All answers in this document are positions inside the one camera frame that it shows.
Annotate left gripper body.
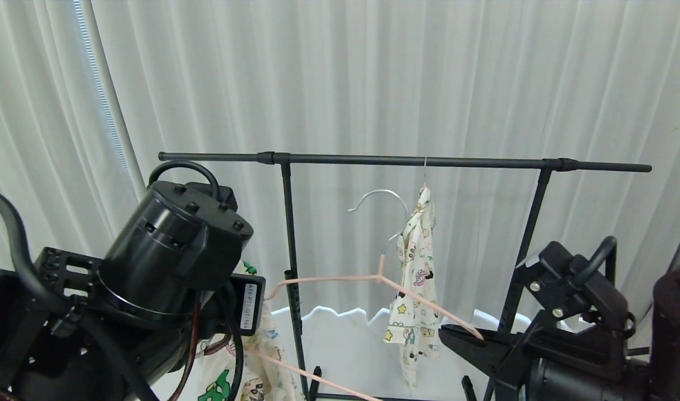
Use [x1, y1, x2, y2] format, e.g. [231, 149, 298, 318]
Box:
[228, 274, 266, 337]

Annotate white curtain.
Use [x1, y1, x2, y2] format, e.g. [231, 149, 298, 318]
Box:
[0, 0, 680, 335]

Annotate cream printed garment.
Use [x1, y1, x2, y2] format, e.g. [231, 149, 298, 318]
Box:
[384, 187, 442, 388]
[198, 261, 304, 401]

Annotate black cable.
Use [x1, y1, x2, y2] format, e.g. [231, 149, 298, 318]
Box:
[573, 236, 619, 291]
[0, 160, 246, 401]

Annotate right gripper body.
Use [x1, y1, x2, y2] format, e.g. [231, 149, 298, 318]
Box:
[493, 327, 652, 401]

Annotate black clothes rack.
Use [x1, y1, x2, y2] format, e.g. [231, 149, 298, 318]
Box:
[159, 151, 652, 401]

